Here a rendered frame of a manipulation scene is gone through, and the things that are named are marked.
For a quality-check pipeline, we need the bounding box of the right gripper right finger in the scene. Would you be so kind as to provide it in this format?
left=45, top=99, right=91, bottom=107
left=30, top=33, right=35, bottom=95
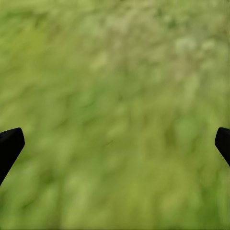
left=215, top=127, right=230, bottom=166

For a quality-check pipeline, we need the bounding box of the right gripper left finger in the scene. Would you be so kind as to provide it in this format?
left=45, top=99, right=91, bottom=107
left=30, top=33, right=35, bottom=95
left=0, top=127, right=25, bottom=185

